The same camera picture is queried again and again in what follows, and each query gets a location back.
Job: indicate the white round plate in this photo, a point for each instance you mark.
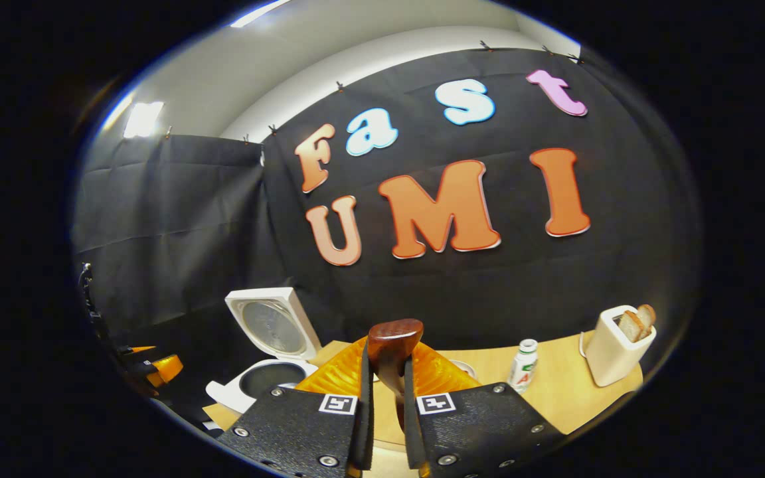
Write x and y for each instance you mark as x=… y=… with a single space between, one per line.
x=465 y=367

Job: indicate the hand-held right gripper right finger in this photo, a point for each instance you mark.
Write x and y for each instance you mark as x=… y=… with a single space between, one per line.
x=482 y=425

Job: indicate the white rice cooker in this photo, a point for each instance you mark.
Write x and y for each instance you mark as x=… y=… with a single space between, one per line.
x=269 y=325

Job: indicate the toast slices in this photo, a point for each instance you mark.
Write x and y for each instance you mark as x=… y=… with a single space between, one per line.
x=636 y=322

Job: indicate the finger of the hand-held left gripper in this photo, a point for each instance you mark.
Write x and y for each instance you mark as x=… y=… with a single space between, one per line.
x=167 y=366

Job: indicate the white bottle green label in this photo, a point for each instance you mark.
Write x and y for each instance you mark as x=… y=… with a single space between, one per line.
x=523 y=372

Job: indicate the ceiling light panel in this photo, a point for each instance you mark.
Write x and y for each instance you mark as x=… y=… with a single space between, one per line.
x=143 y=119

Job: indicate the cream toaster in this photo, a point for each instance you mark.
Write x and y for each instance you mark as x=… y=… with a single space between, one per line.
x=611 y=358

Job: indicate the dark wooden spoon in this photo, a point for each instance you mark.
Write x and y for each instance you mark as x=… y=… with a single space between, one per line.
x=392 y=342

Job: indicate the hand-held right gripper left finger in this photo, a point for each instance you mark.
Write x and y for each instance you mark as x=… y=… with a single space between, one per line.
x=303 y=425

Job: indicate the black backdrop cloth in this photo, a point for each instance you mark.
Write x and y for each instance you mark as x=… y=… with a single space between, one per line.
x=489 y=279

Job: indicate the plain black side cloth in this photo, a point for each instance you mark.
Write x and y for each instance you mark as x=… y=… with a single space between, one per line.
x=170 y=219

